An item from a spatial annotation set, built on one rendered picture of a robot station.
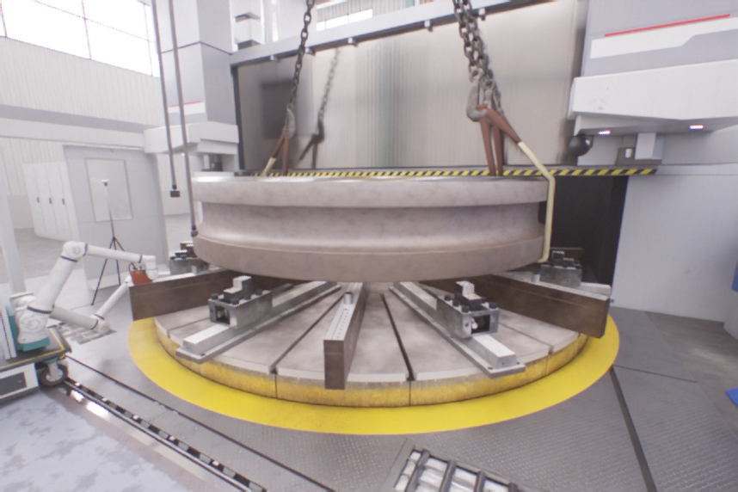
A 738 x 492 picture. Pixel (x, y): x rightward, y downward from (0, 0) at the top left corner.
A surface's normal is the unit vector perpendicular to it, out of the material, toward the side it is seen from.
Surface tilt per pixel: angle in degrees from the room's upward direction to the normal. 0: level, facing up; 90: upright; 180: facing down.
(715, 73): 90
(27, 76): 90
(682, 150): 90
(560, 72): 90
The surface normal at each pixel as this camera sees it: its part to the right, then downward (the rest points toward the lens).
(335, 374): -0.08, 0.19
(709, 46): -0.47, 0.18
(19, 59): 0.89, 0.09
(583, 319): -0.76, 0.13
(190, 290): 0.65, 0.15
